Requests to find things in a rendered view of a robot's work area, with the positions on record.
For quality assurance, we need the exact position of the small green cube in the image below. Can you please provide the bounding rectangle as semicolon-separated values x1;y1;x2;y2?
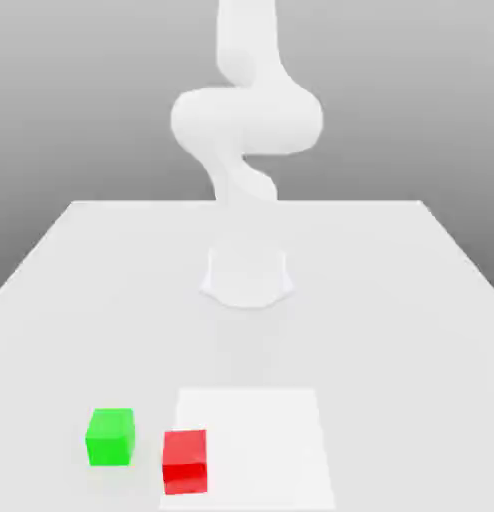
84;407;136;468

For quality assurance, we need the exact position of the small red cube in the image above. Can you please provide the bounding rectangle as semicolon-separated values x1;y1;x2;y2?
161;428;209;496

